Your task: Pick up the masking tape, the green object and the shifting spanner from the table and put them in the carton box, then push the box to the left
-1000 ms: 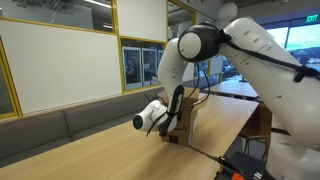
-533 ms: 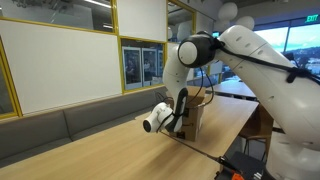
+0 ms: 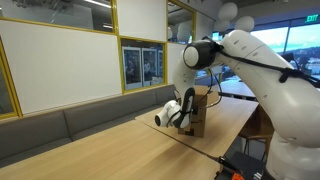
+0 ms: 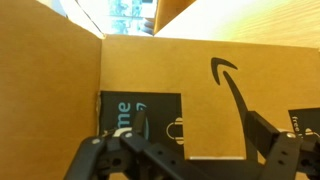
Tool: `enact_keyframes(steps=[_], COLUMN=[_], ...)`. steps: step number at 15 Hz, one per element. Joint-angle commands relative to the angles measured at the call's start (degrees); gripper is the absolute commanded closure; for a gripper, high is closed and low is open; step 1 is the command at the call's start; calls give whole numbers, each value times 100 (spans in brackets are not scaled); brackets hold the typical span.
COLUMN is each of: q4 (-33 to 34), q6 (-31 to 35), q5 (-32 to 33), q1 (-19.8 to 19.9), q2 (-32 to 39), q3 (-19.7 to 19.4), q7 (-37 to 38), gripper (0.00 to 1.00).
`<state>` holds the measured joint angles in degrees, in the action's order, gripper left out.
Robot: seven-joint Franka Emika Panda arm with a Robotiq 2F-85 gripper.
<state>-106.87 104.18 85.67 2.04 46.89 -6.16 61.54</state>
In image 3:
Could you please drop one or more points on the long grey bench sofa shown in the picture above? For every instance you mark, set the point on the long grey bench sofa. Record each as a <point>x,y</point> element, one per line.
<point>33,133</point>

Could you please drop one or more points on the brown cardboard shipping box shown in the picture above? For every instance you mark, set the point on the brown cardboard shipping box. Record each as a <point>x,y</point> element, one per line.
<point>200,116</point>

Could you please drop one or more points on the background wooden table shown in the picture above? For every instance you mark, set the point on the background wooden table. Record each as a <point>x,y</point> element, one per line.
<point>233,89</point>

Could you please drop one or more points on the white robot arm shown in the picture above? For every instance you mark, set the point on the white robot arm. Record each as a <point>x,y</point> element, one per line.
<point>283,100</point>

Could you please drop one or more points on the green exit sign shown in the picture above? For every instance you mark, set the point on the green exit sign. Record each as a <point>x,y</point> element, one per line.
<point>312,18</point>

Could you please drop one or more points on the wooden chair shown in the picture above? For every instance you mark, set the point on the wooden chair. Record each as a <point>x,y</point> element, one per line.
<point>260,128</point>

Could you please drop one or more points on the yellow framed tall corner window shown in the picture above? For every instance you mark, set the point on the yellow framed tall corner window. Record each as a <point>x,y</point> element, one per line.
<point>181,20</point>

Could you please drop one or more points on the yellow framed wide transom window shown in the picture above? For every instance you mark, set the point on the yellow framed wide transom window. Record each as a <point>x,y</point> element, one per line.
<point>50,13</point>

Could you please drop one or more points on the orange and black clamp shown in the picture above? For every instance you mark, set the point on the orange and black clamp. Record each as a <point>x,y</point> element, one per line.
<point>233,176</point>

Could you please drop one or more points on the black camera on stand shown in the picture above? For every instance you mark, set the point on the black camera on stand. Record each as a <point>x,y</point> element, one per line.
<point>290,56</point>

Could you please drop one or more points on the large exterior window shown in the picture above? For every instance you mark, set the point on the large exterior window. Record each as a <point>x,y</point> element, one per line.
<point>300,40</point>

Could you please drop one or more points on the yellow framed poster window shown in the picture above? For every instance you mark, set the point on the yellow framed poster window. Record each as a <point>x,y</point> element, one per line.
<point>148,45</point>

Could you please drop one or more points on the yellow framed meeting room window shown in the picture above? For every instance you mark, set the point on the yellow framed meeting room window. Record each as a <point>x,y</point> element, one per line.
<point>5,93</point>

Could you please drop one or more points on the black flat case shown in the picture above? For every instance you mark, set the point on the black flat case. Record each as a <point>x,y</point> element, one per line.
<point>250,163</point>

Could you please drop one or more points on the white globe pendant lamp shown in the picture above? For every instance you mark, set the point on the white globe pendant lamp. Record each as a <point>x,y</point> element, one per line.
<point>244,24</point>
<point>227,11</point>

